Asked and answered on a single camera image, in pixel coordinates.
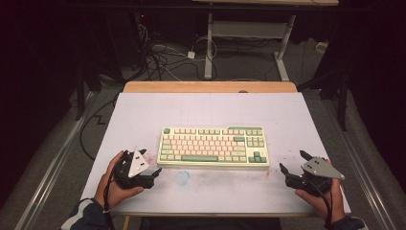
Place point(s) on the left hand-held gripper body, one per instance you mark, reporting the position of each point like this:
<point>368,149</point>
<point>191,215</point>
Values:
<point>137,164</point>

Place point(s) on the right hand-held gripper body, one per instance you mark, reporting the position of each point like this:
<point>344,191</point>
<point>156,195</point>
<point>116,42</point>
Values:
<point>319,169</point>

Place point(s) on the green and cream keyboard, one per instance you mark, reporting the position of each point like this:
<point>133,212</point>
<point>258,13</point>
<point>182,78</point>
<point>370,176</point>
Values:
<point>207,147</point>

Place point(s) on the person's right hand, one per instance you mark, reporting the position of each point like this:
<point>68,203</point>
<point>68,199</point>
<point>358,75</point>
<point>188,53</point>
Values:
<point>333,201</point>

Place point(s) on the person's left hand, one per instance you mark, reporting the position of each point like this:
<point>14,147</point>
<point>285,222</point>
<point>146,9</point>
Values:
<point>108,191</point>

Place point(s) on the black metal stand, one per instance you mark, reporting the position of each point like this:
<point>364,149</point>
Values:
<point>79,96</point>
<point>343,102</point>

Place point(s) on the white table cover sheet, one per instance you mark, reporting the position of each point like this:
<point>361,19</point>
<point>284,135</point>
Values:
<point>207,108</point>

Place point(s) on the white power adapter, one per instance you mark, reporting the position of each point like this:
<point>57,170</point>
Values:
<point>191,55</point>

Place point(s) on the aluminium floor rail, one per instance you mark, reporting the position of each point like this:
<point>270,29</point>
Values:
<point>48,179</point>
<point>367,179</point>

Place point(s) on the white metal desk frame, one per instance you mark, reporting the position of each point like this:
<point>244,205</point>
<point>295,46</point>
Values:
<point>209,48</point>

